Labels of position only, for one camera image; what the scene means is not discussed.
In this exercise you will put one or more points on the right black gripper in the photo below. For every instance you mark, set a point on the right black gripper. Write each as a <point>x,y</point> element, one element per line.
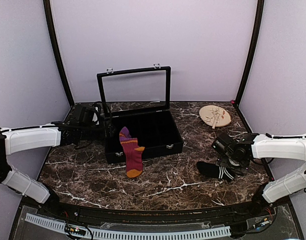
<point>243,168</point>

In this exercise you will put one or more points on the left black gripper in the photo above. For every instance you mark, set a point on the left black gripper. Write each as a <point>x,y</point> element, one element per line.
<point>102,131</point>

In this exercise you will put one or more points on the black sock with white stripes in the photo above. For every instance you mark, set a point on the black sock with white stripes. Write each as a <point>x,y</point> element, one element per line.
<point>213,171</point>

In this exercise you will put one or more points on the black storage box with lid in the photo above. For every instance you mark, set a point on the black storage box with lid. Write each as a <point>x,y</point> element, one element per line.
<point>154,126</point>

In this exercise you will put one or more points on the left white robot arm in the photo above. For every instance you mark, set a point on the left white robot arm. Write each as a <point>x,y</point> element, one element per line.
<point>23,139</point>

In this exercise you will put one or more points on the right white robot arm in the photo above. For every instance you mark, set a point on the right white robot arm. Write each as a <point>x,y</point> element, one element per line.
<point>280,147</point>

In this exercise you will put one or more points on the maroon orange purple sock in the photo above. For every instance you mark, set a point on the maroon orange purple sock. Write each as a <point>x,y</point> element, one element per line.
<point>133,153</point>

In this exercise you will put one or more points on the black front rail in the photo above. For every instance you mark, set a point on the black front rail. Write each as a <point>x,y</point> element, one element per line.
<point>95,216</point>

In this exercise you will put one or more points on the white slotted cable duct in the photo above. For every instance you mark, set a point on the white slotted cable duct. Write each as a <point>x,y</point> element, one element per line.
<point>91,233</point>

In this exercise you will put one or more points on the left black frame post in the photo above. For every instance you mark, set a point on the left black frame post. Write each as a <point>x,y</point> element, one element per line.
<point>56,51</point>

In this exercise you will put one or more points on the black frame post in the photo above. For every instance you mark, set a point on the black frame post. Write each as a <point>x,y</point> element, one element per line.
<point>251,51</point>
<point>56,51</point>

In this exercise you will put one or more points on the right black frame post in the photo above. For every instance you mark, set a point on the right black frame post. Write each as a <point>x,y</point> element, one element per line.
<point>251,51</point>

